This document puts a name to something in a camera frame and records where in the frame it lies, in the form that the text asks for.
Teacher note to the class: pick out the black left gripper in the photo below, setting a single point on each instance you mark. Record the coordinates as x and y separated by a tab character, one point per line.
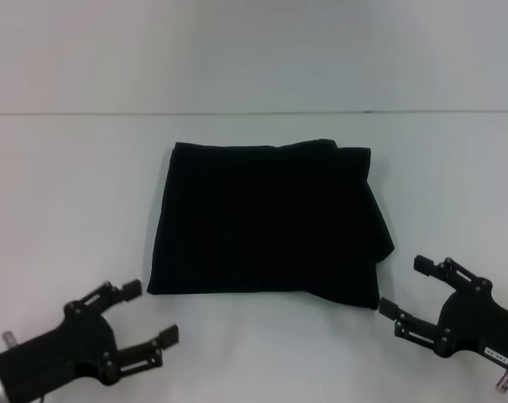
60	352

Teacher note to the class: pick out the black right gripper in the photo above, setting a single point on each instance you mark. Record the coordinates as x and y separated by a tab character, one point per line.
476	323

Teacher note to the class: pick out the black shirt with FREE print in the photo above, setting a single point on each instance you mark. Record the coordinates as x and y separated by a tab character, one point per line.
270	222

